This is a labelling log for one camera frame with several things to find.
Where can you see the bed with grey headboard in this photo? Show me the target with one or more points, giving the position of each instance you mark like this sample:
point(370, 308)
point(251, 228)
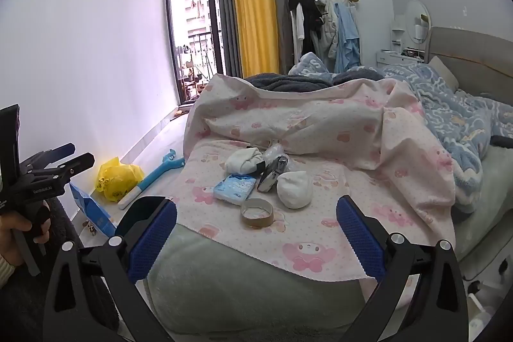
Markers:
point(224, 286)

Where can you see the blue printed fleece blanket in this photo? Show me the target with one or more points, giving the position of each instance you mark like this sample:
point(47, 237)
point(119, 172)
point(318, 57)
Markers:
point(453, 113)

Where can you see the white towel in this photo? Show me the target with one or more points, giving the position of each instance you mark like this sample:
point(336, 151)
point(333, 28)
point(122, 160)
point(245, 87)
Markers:
point(240, 161)

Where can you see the blue tissue packet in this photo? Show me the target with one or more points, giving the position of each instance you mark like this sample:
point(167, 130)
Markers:
point(234, 189)

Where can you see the black object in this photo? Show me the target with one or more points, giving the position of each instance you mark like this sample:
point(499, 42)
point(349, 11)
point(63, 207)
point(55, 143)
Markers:
point(503, 141)

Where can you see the dark grey blanket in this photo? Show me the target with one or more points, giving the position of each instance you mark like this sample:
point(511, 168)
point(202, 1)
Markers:
point(288, 81)

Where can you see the light blue shirt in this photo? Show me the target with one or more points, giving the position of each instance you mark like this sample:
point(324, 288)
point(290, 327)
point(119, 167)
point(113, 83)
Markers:
point(346, 41)

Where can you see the blue paper package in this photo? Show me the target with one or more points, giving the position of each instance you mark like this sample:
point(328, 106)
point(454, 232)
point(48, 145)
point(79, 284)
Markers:
point(92, 211)

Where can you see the blue toy massage stick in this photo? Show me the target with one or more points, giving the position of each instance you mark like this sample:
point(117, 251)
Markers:
point(152, 177)

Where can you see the beige pillow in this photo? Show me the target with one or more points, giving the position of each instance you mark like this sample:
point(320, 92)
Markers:
point(443, 71)

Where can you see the small orange floor item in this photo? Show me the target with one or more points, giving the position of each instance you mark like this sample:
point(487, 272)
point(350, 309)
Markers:
point(179, 112)

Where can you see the white sock ball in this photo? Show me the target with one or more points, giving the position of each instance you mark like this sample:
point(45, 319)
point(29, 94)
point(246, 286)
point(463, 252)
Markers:
point(294, 190)

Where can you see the pink printed bed sheet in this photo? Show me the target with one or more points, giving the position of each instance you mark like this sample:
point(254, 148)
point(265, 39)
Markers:
point(320, 125)

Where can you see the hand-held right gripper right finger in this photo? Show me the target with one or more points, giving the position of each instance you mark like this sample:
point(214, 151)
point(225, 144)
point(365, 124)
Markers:
point(360, 242)

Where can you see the cream jacket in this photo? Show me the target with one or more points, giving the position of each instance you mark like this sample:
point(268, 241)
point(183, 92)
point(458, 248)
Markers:
point(328, 29)

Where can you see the black framed balcony door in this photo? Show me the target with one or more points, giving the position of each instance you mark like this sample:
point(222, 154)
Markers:
point(192, 25)

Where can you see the round white mirror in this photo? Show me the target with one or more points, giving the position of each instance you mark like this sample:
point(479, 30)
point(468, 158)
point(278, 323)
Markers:
point(412, 17)

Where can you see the cardboard tape roll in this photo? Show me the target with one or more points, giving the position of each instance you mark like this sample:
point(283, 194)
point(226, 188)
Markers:
point(256, 223)

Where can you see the clear plastic wrap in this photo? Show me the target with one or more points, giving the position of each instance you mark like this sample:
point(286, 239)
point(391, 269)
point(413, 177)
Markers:
point(272, 153)

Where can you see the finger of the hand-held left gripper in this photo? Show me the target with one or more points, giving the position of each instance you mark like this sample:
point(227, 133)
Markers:
point(80, 162)
point(64, 151)

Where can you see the white dresser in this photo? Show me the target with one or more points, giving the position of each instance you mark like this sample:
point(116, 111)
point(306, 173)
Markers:
point(386, 57)

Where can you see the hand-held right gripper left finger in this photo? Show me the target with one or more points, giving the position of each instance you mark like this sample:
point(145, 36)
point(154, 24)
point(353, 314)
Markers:
point(154, 242)

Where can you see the white hanging garment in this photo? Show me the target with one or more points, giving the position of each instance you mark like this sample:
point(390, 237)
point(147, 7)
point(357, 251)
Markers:
point(297, 25)

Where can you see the yellow curtain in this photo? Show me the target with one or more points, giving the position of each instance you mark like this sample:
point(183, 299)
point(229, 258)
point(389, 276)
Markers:
point(252, 5)

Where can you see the person's left hand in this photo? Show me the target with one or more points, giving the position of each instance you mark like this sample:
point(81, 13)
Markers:
point(12, 224)

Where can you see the yellow plastic bag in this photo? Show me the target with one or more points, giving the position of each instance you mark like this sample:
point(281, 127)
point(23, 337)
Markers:
point(116, 181)

